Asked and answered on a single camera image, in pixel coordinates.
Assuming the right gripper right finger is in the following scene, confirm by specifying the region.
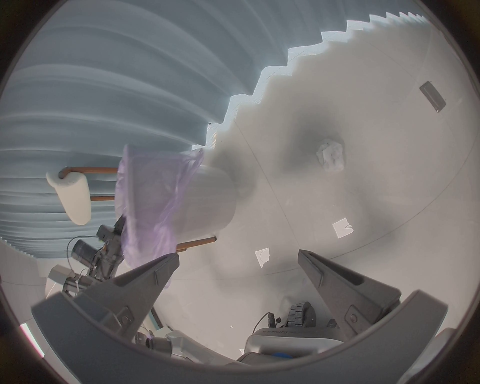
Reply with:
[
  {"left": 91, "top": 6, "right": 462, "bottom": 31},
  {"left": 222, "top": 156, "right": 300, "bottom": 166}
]
[{"left": 297, "top": 249, "right": 403, "bottom": 340}]

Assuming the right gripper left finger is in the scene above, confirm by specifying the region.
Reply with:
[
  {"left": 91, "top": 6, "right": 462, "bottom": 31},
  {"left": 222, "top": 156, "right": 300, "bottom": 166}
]
[{"left": 77, "top": 252, "right": 181, "bottom": 340}]

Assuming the purple plastic bag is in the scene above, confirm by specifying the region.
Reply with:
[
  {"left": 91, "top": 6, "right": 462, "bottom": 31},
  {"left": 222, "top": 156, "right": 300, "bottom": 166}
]
[{"left": 114, "top": 144, "right": 205, "bottom": 289}]

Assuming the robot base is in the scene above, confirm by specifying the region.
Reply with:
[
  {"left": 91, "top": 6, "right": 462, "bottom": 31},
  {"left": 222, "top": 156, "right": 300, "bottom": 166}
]
[{"left": 133, "top": 300, "right": 347, "bottom": 366}]

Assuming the white trash bin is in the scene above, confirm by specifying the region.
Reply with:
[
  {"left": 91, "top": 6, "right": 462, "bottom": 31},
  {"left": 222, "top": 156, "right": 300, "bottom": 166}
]
[{"left": 170, "top": 165, "right": 238, "bottom": 244}]

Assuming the white cushioned wooden chair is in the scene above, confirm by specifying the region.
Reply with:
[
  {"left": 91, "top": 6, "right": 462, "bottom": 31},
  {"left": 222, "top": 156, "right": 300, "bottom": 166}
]
[{"left": 46, "top": 166, "right": 218, "bottom": 253}]

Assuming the crumpled white paper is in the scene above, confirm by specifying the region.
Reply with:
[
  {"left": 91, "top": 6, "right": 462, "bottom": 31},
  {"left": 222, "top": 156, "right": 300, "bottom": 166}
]
[{"left": 316, "top": 139, "right": 346, "bottom": 174}]

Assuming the pale blue curtain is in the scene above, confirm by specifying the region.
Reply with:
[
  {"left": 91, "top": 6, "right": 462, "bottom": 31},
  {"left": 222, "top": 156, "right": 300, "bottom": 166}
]
[{"left": 0, "top": 0, "right": 428, "bottom": 260}]

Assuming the black cable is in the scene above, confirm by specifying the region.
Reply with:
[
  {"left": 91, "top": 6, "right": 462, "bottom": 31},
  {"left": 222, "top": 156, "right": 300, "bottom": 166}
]
[
  {"left": 254, "top": 311, "right": 283, "bottom": 334},
  {"left": 67, "top": 235, "right": 99, "bottom": 271}
]

